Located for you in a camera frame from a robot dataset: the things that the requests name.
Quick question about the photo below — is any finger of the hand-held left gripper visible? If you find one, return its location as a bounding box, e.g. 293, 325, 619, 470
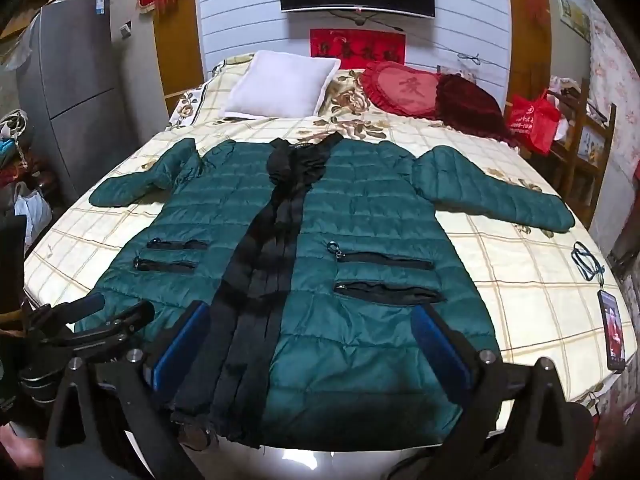
42, 301, 156, 362
22, 292, 107, 342

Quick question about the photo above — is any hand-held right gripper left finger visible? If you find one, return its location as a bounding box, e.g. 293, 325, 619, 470
45, 301, 211, 480

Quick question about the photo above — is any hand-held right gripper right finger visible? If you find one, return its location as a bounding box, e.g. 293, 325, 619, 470
410, 303, 597, 480

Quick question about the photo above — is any green quilted down coat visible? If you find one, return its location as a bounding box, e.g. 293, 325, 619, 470
75, 135, 576, 453

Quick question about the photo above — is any pile of clothes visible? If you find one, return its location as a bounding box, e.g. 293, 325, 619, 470
0, 110, 51, 196

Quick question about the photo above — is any person's left hand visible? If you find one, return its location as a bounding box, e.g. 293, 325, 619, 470
0, 422, 45, 469

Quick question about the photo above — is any white plastic bag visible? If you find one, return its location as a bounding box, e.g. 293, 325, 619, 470
14, 182, 54, 247

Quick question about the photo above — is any bed with floral checked sheet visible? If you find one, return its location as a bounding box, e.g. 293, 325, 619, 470
22, 52, 638, 441

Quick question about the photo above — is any smartphone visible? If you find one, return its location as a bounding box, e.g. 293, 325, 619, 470
597, 290, 627, 372

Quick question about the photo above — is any grey refrigerator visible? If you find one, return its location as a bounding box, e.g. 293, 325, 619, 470
15, 0, 174, 194

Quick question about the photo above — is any dark red velvet pillow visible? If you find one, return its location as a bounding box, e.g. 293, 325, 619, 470
435, 74, 519, 147

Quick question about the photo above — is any red shopping bag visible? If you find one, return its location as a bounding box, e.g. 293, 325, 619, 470
506, 88, 562, 156

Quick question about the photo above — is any red heart-shaped pillow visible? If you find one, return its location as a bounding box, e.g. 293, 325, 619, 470
361, 61, 444, 121

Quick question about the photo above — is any wooden chair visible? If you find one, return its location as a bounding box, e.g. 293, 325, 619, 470
545, 77, 619, 227

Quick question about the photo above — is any white square pillow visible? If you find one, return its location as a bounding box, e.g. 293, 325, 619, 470
223, 50, 342, 120

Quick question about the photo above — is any pink floral curtain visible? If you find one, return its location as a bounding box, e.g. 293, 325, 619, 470
590, 5, 640, 173

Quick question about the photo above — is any blue lanyard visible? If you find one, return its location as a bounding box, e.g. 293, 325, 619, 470
571, 241, 607, 292

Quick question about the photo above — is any black wall cable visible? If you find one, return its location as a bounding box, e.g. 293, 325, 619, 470
407, 30, 509, 69

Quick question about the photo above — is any red wall banner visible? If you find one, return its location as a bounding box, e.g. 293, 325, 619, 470
310, 28, 407, 61

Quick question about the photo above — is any framed wall picture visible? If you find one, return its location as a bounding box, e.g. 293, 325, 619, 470
557, 0, 592, 44

